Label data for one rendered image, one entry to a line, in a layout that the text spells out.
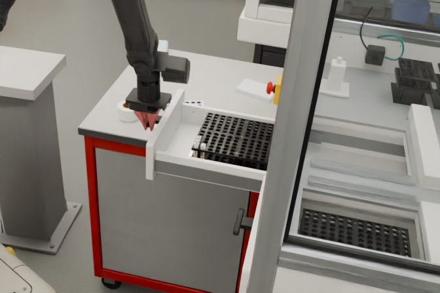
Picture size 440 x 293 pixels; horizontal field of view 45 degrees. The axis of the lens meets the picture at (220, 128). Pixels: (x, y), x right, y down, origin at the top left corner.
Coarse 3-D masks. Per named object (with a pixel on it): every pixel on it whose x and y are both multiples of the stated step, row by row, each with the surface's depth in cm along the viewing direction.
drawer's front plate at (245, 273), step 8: (264, 176) 119; (264, 184) 116; (256, 216) 107; (256, 224) 105; (256, 232) 104; (248, 248) 100; (248, 256) 98; (248, 264) 96; (248, 272) 96; (240, 288) 98
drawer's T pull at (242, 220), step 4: (240, 212) 110; (240, 216) 109; (244, 216) 109; (236, 220) 108; (240, 220) 108; (244, 220) 108; (248, 220) 109; (252, 220) 109; (236, 224) 107; (240, 224) 107; (244, 224) 108; (248, 224) 108; (252, 224) 108; (236, 228) 106; (244, 228) 108; (248, 228) 108; (236, 232) 106
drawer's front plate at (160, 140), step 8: (176, 96) 145; (184, 96) 150; (176, 104) 142; (168, 112) 137; (176, 112) 143; (160, 120) 134; (168, 120) 136; (176, 120) 145; (160, 128) 131; (168, 128) 138; (176, 128) 147; (152, 136) 128; (160, 136) 131; (168, 136) 139; (152, 144) 125; (160, 144) 132; (168, 144) 141; (152, 152) 126; (152, 160) 127; (152, 168) 129; (152, 176) 130
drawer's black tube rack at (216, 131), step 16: (208, 128) 138; (224, 128) 139; (240, 128) 140; (256, 128) 140; (272, 128) 140; (208, 144) 132; (224, 144) 132; (240, 144) 133; (256, 144) 134; (224, 160) 132; (240, 160) 132; (256, 160) 128
